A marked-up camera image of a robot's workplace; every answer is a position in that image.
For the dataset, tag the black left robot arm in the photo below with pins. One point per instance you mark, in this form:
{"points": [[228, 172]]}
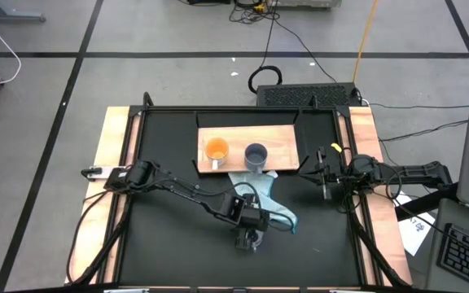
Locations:
{"points": [[185, 191]]}

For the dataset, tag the black desk leg bar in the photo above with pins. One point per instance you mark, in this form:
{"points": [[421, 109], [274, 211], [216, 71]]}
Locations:
{"points": [[422, 205]]}

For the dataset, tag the light blue cloth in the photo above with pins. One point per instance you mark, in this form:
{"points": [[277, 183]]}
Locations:
{"points": [[265, 181]]}

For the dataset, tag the grey equipment case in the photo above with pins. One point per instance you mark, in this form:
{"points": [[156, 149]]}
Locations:
{"points": [[308, 3]]}

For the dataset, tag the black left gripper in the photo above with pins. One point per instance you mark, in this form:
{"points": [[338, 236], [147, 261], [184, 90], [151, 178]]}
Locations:
{"points": [[254, 219]]}

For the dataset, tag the black keyboard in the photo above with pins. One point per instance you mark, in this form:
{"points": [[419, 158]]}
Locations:
{"points": [[468, 258]]}

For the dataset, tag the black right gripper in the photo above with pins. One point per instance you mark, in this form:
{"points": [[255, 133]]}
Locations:
{"points": [[338, 173]]}

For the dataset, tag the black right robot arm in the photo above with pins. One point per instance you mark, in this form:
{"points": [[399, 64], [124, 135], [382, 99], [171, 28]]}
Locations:
{"points": [[413, 173]]}

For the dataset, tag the grey desk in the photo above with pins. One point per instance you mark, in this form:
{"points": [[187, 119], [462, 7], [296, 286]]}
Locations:
{"points": [[438, 268]]}

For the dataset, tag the black aluminium table frame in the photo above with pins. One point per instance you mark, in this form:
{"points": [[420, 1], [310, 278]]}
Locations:
{"points": [[320, 108]]}

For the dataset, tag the wooden shelf black metal frame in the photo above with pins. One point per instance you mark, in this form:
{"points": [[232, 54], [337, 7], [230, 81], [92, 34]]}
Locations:
{"points": [[234, 134]]}

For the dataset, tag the grey mug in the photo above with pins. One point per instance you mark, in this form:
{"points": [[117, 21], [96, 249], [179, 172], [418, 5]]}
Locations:
{"points": [[255, 156]]}

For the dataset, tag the yellow tape tag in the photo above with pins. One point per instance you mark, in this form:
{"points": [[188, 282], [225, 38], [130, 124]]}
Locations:
{"points": [[336, 147]]}

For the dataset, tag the grey table leg foot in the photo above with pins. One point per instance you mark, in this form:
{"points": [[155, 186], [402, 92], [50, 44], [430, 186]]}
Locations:
{"points": [[10, 17]]}

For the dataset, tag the white black arm base mount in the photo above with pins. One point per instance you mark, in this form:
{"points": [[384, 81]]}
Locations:
{"points": [[94, 173]]}

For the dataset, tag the white paper sheet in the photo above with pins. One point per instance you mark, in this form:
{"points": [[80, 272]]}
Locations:
{"points": [[415, 236]]}

